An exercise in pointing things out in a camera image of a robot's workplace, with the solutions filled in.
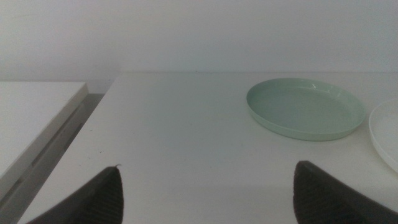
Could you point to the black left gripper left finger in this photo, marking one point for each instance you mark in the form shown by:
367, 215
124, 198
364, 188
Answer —
96, 202

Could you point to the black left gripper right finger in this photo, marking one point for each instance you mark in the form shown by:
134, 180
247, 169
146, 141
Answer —
323, 199

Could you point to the pale green shallow bowl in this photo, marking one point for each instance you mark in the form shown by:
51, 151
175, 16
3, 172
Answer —
306, 109

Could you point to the white shallow bowl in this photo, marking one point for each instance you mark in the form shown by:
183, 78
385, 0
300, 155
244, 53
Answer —
387, 130

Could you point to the white side table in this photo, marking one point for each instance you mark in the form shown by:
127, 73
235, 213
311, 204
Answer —
28, 118

